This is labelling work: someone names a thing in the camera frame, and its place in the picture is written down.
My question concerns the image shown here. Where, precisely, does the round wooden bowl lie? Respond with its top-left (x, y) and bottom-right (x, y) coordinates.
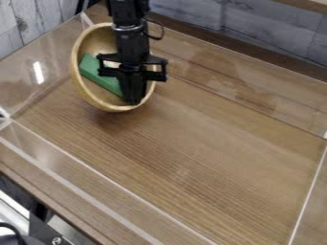
top-left (70, 23), bottom-right (155, 113)

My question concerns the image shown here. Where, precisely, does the green rectangular block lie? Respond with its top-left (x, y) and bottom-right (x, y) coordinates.
top-left (78, 54), bottom-right (122, 97)

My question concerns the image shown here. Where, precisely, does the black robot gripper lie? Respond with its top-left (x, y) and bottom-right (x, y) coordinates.
top-left (95, 24), bottom-right (166, 104)

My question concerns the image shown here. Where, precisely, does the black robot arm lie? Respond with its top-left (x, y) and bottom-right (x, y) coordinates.
top-left (97, 0), bottom-right (166, 105)

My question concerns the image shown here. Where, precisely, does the black cable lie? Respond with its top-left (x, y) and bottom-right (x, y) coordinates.
top-left (0, 222), bottom-right (23, 245)

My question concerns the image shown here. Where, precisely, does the clear acrylic corner bracket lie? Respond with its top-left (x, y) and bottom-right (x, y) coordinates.
top-left (78, 11), bottom-right (94, 30)

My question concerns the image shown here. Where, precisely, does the black metal bracket with bolt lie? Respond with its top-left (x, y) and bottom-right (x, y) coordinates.
top-left (26, 213), bottom-right (73, 245)

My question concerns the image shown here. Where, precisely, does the clear acrylic tray wall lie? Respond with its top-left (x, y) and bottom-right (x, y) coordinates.
top-left (0, 16), bottom-right (327, 245)

